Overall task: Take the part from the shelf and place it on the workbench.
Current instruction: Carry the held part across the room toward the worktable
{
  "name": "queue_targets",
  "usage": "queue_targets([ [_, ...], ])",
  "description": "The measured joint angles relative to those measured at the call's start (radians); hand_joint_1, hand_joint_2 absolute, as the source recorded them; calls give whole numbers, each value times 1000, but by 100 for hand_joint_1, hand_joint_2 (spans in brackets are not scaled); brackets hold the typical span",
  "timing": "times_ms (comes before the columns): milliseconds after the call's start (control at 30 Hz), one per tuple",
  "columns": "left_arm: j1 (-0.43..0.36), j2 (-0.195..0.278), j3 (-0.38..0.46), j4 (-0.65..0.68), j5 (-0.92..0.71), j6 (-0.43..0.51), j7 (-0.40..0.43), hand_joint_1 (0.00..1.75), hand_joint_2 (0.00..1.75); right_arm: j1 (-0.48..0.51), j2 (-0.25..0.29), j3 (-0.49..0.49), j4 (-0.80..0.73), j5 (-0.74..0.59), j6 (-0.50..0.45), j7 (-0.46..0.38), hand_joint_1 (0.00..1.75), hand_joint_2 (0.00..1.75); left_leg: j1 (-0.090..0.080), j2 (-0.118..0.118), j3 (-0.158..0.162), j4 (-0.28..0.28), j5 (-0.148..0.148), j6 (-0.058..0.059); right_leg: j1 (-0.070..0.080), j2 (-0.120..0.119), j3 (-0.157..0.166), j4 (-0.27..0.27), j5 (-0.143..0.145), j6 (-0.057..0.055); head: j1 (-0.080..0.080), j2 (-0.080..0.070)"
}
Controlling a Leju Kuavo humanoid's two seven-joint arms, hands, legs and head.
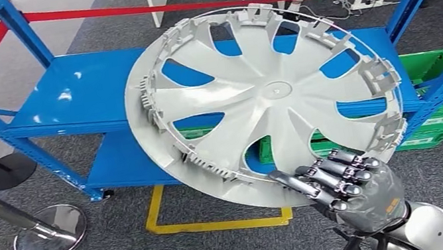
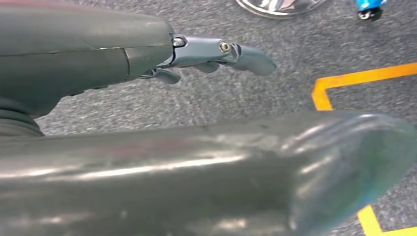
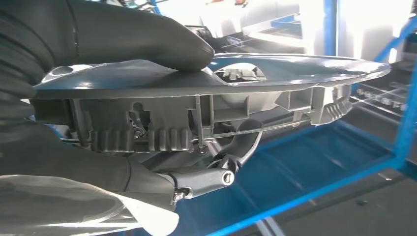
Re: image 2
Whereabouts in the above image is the yellow floor tape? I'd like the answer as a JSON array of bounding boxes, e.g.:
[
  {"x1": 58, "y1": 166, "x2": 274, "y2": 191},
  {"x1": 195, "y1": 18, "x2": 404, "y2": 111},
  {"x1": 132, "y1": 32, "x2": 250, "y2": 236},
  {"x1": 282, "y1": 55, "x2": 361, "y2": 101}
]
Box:
[
  {"x1": 311, "y1": 61, "x2": 417, "y2": 112},
  {"x1": 357, "y1": 204, "x2": 417, "y2": 236}
]

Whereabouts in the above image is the blue metal shelf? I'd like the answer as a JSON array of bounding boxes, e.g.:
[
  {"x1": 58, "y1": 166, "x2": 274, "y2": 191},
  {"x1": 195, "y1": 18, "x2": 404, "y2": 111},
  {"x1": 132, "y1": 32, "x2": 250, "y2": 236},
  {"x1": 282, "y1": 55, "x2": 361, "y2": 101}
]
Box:
[{"x1": 354, "y1": 0, "x2": 389, "y2": 21}]

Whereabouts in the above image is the chrome stanchion post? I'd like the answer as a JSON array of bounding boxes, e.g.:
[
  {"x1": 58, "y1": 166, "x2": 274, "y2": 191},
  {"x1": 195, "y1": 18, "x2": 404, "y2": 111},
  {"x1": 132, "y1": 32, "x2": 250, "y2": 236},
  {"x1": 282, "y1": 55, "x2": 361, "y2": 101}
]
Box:
[{"x1": 234, "y1": 0, "x2": 328, "y2": 20}]

